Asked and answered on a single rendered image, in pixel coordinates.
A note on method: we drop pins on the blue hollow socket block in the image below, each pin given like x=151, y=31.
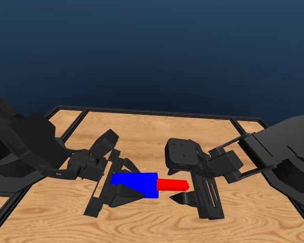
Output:
x=135, y=180

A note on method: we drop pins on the thin red peg bar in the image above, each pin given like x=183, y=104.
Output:
x=172, y=184

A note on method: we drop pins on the black table frame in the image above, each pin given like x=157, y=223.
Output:
x=154, y=113

